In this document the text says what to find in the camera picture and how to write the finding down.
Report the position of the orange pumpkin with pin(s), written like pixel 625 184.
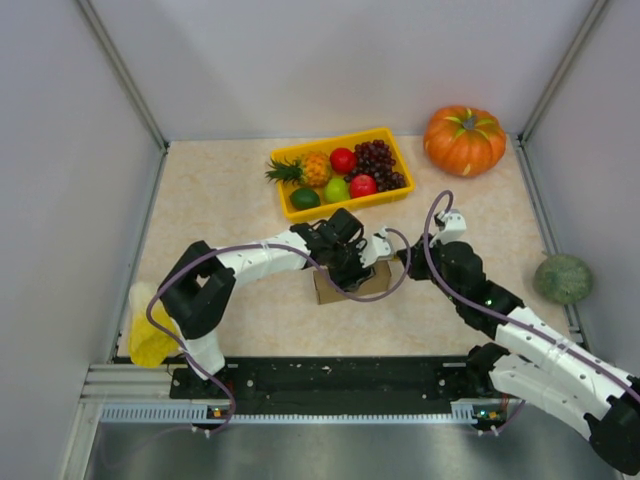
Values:
pixel 464 141

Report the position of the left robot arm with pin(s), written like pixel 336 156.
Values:
pixel 196 292

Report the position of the yellow plastic tray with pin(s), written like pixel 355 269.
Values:
pixel 327 146

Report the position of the brown cardboard express box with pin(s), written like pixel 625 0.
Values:
pixel 378 283

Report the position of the toy pineapple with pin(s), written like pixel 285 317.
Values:
pixel 312 170

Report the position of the green pear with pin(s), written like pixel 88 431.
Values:
pixel 336 191

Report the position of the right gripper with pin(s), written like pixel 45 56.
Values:
pixel 417 257

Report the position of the yellow mesh bag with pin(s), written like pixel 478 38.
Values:
pixel 148 346

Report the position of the red apple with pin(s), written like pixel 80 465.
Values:
pixel 362 185
pixel 343 160

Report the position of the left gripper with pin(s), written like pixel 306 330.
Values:
pixel 353 270

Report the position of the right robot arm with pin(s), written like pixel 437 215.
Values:
pixel 528 359

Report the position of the red apple front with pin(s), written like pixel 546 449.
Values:
pixel 362 185

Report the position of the purple grape bunch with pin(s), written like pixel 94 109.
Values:
pixel 374 159

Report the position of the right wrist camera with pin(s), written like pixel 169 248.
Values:
pixel 451 226

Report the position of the green melon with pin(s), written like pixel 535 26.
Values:
pixel 563 279

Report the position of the red apple back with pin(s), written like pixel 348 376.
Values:
pixel 343 160

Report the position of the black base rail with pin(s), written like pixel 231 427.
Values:
pixel 345 386

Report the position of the dark green lime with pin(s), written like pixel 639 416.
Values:
pixel 304 199

